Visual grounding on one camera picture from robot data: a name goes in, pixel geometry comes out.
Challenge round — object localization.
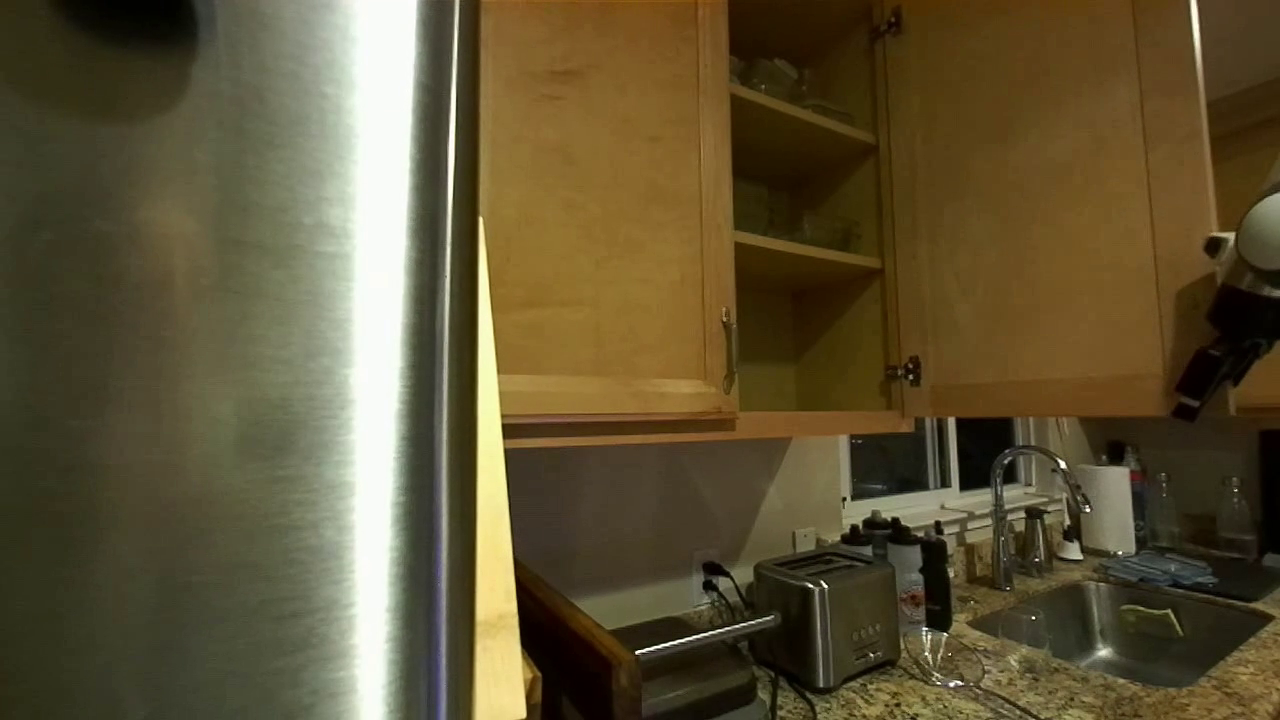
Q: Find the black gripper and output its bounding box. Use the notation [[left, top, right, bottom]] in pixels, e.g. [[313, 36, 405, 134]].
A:
[[1168, 264, 1280, 423]]

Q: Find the wooden cupboard door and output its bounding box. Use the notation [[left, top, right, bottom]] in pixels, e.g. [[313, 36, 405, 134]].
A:
[[477, 0, 741, 428], [876, 0, 1218, 421]]

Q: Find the stainless steel refrigerator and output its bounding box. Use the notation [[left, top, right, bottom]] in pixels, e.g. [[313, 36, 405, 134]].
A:
[[0, 0, 484, 720]]

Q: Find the clear glass bottle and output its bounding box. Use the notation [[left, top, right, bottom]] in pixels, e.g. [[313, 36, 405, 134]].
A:
[[1144, 465, 1183, 553], [1217, 470, 1265, 560]]

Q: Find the white paper towel roll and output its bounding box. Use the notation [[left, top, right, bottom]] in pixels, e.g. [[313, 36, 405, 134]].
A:
[[1081, 458, 1144, 560]]

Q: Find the blue grey dish mat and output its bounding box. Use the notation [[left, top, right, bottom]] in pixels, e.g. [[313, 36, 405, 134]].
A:
[[1098, 544, 1280, 605]]

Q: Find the small soap dispenser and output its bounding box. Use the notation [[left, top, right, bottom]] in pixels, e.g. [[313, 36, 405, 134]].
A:
[[1054, 507, 1093, 570]]

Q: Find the chrome kitchen faucet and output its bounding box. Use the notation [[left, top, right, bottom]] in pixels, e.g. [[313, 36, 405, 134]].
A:
[[989, 439, 1098, 594]]

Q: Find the stainless steel sink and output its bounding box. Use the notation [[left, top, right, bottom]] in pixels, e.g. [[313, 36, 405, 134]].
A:
[[967, 570, 1280, 693]]

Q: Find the dark bottle black cap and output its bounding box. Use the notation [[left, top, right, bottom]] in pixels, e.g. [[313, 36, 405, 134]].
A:
[[918, 521, 958, 637]]

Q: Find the clear bottle black cap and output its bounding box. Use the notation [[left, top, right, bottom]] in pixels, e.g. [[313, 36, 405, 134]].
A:
[[844, 507, 933, 631]]

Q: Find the clear wine glass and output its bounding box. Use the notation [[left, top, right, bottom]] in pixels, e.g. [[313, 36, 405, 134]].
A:
[[904, 619, 977, 702]]

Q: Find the stainless steel toaster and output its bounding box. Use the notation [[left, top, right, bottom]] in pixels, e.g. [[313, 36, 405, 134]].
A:
[[749, 550, 904, 695]]

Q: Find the glass dish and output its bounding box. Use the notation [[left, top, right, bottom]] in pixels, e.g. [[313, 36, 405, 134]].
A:
[[737, 52, 811, 106]]

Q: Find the striped dark wooden cutting board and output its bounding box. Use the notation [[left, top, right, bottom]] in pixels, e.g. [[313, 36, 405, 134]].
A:
[[517, 566, 647, 720]]

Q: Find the wooden wall cabinet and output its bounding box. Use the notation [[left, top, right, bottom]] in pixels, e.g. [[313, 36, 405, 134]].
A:
[[1206, 76, 1280, 421]]

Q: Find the window with white frame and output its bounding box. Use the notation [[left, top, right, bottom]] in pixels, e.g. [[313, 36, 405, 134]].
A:
[[844, 411, 1069, 531]]

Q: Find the wooden wall cupboard body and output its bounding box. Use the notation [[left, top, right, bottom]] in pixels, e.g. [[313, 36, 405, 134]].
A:
[[495, 0, 925, 454]]

